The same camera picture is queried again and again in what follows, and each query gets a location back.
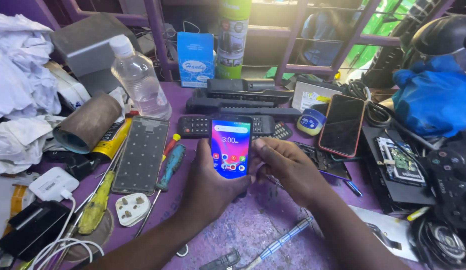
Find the smartphone in red case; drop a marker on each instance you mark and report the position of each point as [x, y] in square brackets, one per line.
[342, 125]

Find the grey metal box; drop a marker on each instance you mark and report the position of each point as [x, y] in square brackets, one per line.
[90, 48]

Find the small black phone part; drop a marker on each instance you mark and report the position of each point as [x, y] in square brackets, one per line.
[221, 261]

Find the black flat device case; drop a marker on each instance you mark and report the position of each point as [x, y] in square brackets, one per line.
[387, 191]

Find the purple window frame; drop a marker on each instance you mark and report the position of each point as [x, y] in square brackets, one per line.
[158, 33]

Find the red yellow small screwdriver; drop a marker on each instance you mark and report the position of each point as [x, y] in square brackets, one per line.
[171, 145]

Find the yellow glue tube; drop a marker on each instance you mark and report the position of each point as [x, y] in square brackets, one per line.
[112, 140]

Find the white three pin plug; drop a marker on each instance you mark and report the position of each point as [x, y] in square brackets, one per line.
[132, 209]

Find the black desk lamp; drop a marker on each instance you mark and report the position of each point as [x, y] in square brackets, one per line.
[439, 35]

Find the broken black phone frame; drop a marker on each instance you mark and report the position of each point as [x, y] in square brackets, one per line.
[328, 165]

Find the black power adapter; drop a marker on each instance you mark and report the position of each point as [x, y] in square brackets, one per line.
[75, 163]

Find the brown sandpaper roll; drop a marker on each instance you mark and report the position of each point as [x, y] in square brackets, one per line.
[90, 122]

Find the yellow marker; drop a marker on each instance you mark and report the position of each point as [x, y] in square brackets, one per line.
[418, 213]

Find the small smartphone with lit screen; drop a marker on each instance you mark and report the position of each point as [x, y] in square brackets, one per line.
[231, 148]

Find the clear plastic bottle white cap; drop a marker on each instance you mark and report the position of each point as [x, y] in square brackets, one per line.
[141, 80]

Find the green circuit board drive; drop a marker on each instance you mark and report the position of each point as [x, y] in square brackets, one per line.
[402, 163]

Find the black rectangular box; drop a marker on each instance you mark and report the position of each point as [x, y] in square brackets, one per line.
[32, 228]

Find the blue plastic bag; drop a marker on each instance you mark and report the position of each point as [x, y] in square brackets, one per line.
[432, 101]

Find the pile of black remote controls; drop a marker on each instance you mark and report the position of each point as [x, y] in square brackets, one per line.
[236, 98]

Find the brown round disc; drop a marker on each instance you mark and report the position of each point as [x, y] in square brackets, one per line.
[94, 242]

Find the shiny metal plate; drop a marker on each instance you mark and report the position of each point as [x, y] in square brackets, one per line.
[383, 230]

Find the green spray can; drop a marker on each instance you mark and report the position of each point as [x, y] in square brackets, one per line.
[233, 37]

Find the blue and white carton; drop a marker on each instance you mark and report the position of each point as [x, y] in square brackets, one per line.
[195, 60]

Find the blue lidded jelly jar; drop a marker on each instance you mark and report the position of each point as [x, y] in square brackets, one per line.
[311, 122]

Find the grey device with yellow label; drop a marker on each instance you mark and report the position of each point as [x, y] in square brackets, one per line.
[312, 95]

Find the small metal tweezers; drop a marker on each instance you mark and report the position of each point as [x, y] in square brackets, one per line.
[275, 181]

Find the white packet with orange ribbon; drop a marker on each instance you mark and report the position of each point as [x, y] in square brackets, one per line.
[9, 204]

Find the black game controller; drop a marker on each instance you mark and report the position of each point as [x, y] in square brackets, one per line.
[452, 180]

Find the white printed tape roll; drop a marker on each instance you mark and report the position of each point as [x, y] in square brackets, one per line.
[69, 88]

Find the blue white striped tool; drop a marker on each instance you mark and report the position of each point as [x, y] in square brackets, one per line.
[281, 238]

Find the black round speaker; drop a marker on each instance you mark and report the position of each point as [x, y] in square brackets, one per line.
[443, 243]

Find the person's left hand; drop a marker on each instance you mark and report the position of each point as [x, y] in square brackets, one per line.
[206, 195]

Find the blue pen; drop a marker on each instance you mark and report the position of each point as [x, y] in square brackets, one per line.
[354, 188]

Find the heap of white crumpled paper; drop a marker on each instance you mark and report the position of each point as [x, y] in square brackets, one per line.
[19, 75]

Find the person's right hand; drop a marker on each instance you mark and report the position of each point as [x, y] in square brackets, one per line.
[308, 176]

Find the long metal tweezers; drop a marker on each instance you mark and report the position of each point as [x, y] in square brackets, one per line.
[105, 168]

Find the grey phone back frame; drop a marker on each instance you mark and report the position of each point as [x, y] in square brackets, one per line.
[141, 157]

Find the white charger adapter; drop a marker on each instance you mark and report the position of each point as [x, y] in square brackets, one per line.
[52, 183]

